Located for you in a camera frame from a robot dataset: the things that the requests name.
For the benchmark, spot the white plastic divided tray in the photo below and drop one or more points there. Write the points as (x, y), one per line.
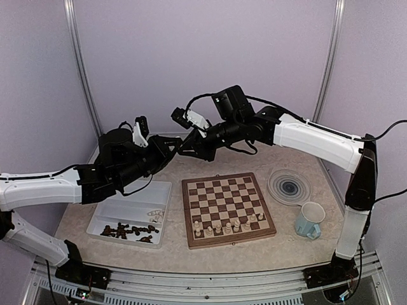
(132, 210)

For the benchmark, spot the blue spiral ceramic plate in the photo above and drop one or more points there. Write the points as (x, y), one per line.
(289, 188)

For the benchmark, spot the aluminium frame post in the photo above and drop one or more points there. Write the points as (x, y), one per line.
(80, 66)
(330, 59)

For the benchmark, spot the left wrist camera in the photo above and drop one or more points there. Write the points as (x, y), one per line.
(140, 132)

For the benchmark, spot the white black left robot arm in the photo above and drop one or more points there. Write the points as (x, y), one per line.
(32, 190)

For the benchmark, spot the wooden chess board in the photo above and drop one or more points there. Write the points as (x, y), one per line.
(221, 199)

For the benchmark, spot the light chess pieces pile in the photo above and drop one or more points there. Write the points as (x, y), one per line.
(156, 216)

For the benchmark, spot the left aluminium frame post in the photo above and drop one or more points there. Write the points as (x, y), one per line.
(80, 66)

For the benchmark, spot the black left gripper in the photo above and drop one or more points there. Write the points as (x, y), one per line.
(159, 143)

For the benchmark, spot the white chess king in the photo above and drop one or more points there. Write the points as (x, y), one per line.
(227, 228)

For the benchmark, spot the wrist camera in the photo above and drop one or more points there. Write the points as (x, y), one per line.
(140, 132)
(189, 119)

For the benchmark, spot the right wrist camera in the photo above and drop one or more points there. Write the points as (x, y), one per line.
(189, 119)

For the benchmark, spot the right aluminium frame post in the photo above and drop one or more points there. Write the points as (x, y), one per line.
(330, 59)

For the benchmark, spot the front aluminium rail base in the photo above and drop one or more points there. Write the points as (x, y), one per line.
(282, 286)

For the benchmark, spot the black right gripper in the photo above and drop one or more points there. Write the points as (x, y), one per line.
(204, 150)

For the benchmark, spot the dark chess pieces pile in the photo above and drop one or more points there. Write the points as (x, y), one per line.
(123, 230)

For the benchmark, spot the light blue ceramic mug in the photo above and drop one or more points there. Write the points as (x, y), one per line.
(308, 221)

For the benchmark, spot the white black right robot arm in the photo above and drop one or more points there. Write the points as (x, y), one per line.
(356, 155)

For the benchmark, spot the white chess queen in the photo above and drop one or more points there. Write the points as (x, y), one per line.
(236, 226)

